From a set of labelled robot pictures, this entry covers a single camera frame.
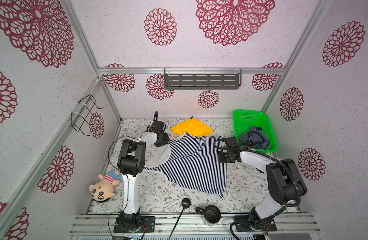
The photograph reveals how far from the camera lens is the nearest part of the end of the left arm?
0.84 m

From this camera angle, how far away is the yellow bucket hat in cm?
114

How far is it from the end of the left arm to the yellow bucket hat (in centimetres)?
18
